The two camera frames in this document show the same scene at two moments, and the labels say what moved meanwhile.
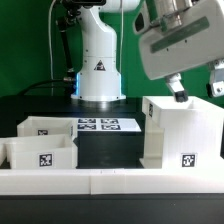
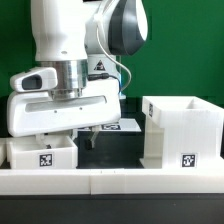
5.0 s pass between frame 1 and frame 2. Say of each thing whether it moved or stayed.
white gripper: moved
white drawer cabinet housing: stayed
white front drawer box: stayed
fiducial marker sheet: stayed
